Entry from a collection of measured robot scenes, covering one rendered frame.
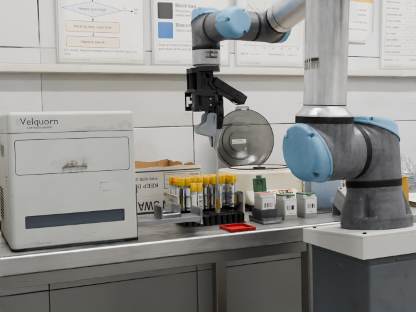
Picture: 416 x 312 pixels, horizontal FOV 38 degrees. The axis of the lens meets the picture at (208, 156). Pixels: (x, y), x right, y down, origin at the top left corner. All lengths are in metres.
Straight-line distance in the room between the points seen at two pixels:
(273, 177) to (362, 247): 0.73
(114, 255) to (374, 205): 0.57
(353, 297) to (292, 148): 0.32
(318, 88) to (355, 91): 1.30
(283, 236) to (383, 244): 0.38
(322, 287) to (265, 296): 1.00
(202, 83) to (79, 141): 0.40
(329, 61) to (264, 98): 1.09
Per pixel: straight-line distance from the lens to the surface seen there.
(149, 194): 1.72
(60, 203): 1.36
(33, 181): 1.35
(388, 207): 1.27
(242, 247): 1.48
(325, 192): 1.78
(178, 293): 2.19
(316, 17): 1.20
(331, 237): 1.26
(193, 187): 1.54
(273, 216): 1.61
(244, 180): 1.84
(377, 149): 1.26
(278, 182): 1.87
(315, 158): 1.16
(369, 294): 1.23
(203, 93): 1.56
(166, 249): 1.40
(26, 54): 2.00
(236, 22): 1.48
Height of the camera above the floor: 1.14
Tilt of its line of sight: 3 degrees down
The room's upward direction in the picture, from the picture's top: 1 degrees counter-clockwise
